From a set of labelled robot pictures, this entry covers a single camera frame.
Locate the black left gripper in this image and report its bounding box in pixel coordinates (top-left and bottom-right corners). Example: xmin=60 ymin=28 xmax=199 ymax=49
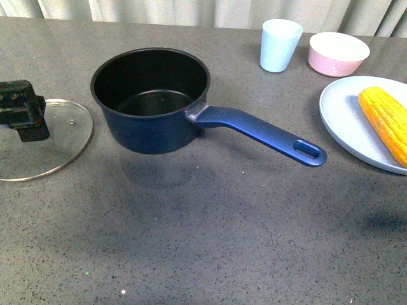
xmin=1 ymin=80 xmax=50 ymax=142

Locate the glass lid blue knob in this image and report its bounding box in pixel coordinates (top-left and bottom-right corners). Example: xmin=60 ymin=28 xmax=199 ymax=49
xmin=1 ymin=99 xmax=93 ymax=182

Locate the yellow corn cob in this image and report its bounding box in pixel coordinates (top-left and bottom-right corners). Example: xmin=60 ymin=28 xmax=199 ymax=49
xmin=357 ymin=86 xmax=406 ymax=168

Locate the dark blue saucepan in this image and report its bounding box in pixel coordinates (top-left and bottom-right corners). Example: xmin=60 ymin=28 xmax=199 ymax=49
xmin=90 ymin=48 xmax=328 ymax=167

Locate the light blue cup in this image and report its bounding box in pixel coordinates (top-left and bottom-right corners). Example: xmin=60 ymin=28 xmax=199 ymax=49
xmin=259 ymin=19 xmax=303 ymax=73

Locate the pink bowl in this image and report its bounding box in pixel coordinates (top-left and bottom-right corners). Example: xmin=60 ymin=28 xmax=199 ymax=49
xmin=308 ymin=32 xmax=370 ymax=78

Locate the light blue plate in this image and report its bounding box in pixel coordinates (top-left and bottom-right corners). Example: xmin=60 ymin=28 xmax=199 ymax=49
xmin=319 ymin=76 xmax=406 ymax=175

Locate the white curtain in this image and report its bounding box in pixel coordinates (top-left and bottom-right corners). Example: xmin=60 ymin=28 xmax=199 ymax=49
xmin=1 ymin=0 xmax=406 ymax=37

